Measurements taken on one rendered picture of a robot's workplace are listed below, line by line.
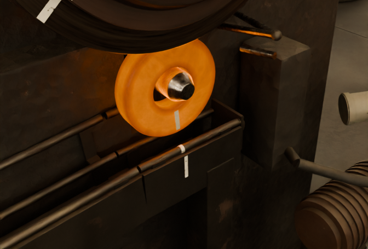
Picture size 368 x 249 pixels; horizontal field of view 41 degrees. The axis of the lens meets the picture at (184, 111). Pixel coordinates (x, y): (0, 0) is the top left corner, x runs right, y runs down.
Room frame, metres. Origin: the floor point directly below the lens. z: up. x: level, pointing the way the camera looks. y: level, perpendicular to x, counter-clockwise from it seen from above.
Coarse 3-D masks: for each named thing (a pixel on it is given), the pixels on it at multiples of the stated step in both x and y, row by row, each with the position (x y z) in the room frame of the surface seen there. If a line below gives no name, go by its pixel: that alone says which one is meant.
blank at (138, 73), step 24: (192, 48) 0.61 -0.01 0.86; (120, 72) 0.58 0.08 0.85; (144, 72) 0.57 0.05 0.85; (192, 72) 0.61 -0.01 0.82; (120, 96) 0.56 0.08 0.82; (144, 96) 0.57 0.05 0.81; (192, 96) 0.61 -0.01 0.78; (144, 120) 0.56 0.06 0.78; (168, 120) 0.59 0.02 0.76; (192, 120) 0.61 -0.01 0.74
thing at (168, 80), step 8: (168, 72) 0.59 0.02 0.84; (176, 72) 0.58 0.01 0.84; (184, 72) 0.59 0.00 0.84; (160, 80) 0.58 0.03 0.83; (168, 80) 0.57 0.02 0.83; (176, 80) 0.57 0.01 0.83; (184, 80) 0.57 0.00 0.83; (192, 80) 0.58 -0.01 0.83; (160, 88) 0.58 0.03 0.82; (168, 88) 0.57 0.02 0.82; (176, 88) 0.56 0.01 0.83; (184, 88) 0.56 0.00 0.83; (192, 88) 0.57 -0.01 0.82; (168, 96) 0.57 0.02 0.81; (176, 96) 0.56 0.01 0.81; (184, 96) 0.56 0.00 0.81
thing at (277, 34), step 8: (240, 16) 0.67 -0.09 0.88; (248, 16) 0.65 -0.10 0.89; (224, 24) 0.67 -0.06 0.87; (232, 24) 0.65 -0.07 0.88; (256, 24) 0.61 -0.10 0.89; (240, 32) 0.63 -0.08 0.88; (248, 32) 0.61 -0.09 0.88; (256, 32) 0.59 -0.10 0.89; (264, 32) 0.58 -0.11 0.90; (272, 32) 0.56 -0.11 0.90; (280, 32) 0.56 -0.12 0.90; (240, 48) 0.59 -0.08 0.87; (248, 48) 0.58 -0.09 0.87; (256, 48) 0.58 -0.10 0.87; (264, 56) 0.57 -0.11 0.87; (272, 56) 0.56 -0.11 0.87
